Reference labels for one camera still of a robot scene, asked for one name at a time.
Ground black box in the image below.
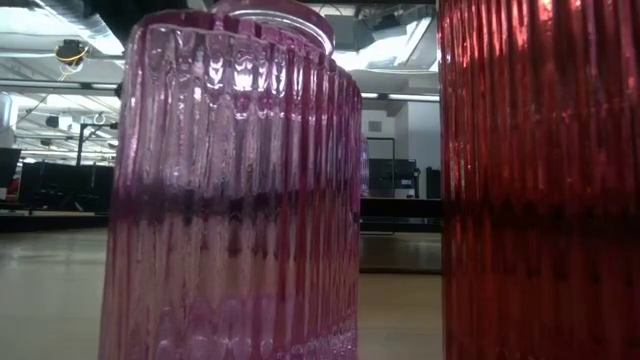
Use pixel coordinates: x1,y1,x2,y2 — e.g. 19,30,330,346
425,167,443,200

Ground pink ribbed cylinder vase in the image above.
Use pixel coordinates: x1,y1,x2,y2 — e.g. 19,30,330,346
98,0,364,360

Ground black yellow ceiling cable reel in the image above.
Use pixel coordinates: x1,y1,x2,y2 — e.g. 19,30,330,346
53,38,91,82

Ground ceiling light strip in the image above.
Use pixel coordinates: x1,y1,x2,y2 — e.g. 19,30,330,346
360,91,441,103

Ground black stand frame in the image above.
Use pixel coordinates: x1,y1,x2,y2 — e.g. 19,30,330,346
74,121,122,167

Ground red ribbed cylinder vase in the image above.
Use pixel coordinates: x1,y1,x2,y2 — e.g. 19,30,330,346
438,0,640,360

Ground black monitor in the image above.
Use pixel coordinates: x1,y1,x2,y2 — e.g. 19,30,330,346
367,158,419,199

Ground round pink ribbed vase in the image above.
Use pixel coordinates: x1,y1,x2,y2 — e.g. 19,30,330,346
360,133,371,198

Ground row of black desks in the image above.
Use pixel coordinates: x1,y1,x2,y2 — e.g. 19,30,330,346
18,160,117,214

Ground black chair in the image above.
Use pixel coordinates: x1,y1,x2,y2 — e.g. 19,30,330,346
0,147,23,201

